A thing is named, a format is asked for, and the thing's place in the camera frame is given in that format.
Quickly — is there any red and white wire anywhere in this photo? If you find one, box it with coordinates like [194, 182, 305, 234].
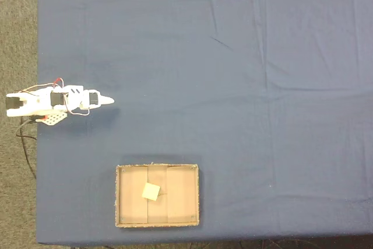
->
[19, 78, 65, 93]

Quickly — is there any black power cable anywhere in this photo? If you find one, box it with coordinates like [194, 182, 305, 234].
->
[15, 118, 38, 180]

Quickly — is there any open cardboard box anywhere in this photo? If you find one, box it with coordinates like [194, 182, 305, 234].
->
[115, 163, 200, 229]

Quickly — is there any white perforated mounting plate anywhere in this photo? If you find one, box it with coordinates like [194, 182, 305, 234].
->
[40, 111, 68, 127]

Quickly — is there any blue tablecloth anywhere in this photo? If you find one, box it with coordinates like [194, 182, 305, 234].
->
[36, 0, 373, 246]

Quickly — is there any yellow block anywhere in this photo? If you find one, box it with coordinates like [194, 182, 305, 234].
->
[141, 183, 161, 202]

